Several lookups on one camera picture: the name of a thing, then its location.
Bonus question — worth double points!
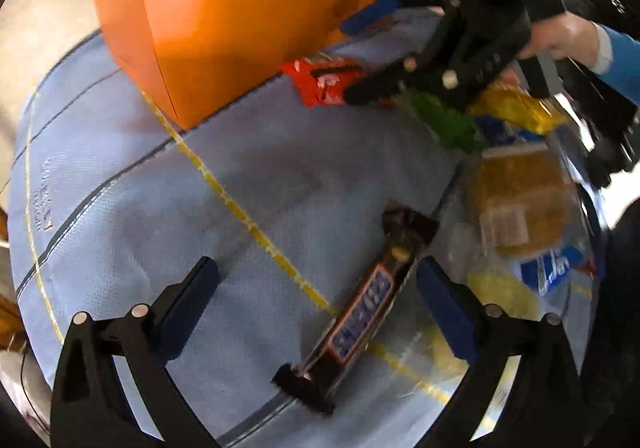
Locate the yellow corn packet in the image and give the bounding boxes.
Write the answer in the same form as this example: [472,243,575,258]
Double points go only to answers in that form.
[464,272,542,325]

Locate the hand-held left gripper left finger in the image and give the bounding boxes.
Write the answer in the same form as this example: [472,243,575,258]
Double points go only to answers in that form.
[50,255,221,448]

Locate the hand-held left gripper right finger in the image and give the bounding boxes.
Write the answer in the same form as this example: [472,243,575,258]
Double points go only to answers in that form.
[416,257,586,448]

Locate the person's right hand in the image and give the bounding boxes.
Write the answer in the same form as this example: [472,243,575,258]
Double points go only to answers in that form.
[520,10,602,74]

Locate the red snack packet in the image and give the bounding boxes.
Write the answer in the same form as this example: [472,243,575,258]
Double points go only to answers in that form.
[279,55,372,108]

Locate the yellow dried fruit packet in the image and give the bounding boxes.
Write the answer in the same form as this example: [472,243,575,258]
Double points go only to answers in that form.
[466,82,567,135]

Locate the blue striped tablecloth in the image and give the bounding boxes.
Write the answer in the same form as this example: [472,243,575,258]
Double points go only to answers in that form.
[10,13,612,448]

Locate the person's right forearm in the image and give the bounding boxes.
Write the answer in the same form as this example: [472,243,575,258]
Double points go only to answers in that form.
[594,22,640,108]

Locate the round cracker packet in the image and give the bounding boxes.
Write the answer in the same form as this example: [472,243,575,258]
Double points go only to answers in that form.
[464,147,582,260]

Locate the green snack packet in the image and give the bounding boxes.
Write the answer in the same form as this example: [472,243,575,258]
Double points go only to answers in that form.
[400,88,492,155]

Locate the orange cardboard box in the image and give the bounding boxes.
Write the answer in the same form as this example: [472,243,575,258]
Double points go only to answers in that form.
[91,0,414,130]

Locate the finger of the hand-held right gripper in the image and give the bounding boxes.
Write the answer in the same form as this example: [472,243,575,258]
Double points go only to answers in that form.
[344,53,463,108]
[342,0,453,36]

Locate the brown chocolate bar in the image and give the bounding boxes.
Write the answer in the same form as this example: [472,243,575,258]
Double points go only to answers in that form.
[271,205,442,417]

